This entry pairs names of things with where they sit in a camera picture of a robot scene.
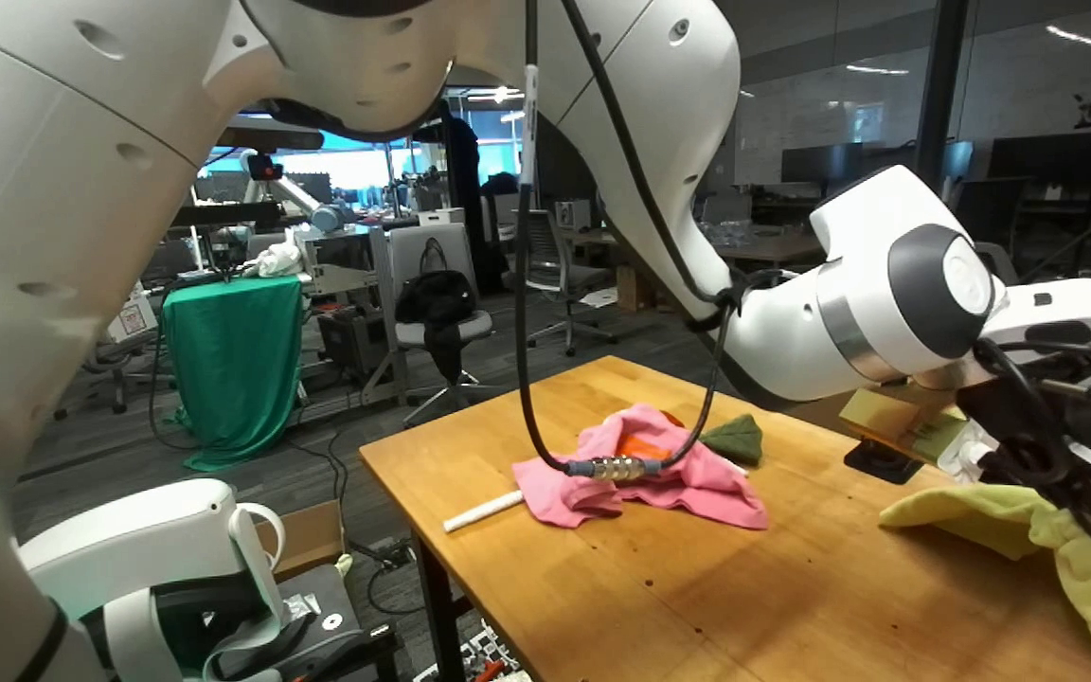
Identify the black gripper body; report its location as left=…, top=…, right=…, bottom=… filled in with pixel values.
left=956, top=373, right=1078, bottom=494

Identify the light yellow cloth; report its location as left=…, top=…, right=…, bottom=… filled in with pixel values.
left=879, top=483, right=1091, bottom=677

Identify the red radish plush toy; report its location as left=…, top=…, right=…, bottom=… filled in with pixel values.
left=612, top=415, right=764, bottom=470

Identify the magenta pink cloth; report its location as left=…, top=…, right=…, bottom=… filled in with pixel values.
left=511, top=403, right=769, bottom=531

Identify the wide black computer monitor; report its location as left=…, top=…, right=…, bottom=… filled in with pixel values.
left=983, top=129, right=1091, bottom=197

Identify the white flexible tube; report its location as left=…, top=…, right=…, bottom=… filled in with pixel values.
left=440, top=489, right=528, bottom=537

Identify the black office chair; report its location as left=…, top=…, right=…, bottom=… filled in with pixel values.
left=391, top=267, right=500, bottom=429

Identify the black table leg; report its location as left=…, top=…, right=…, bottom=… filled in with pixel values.
left=411, top=544, right=471, bottom=682

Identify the black box with sticker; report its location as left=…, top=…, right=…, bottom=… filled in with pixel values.
left=274, top=562, right=406, bottom=682

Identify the small brown box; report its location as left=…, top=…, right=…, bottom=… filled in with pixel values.
left=269, top=497, right=349, bottom=584

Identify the white crumpled object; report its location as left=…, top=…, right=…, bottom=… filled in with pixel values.
left=238, top=239, right=309, bottom=280

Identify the green draped cloth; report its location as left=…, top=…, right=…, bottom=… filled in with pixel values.
left=158, top=275, right=309, bottom=478

